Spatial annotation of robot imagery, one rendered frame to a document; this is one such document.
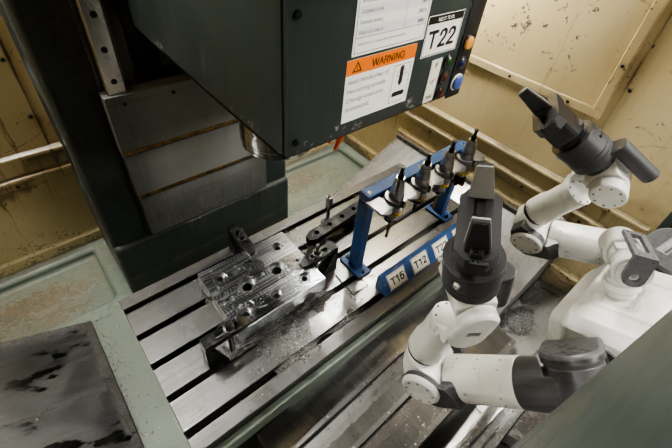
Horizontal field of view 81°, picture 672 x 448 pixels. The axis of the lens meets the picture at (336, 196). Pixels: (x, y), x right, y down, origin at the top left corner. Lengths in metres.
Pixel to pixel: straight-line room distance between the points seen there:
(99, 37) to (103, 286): 1.02
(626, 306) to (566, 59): 0.87
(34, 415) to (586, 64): 1.90
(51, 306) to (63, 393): 0.44
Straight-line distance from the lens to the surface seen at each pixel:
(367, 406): 1.29
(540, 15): 1.56
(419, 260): 1.34
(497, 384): 0.82
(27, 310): 1.87
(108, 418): 1.46
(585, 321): 0.87
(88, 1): 1.10
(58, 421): 1.46
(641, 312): 0.91
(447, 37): 0.78
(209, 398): 1.13
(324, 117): 0.62
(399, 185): 1.06
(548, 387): 0.78
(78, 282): 1.87
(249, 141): 0.81
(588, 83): 1.52
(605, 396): 0.22
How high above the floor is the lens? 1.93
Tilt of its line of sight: 41 degrees down
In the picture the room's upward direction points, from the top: 6 degrees clockwise
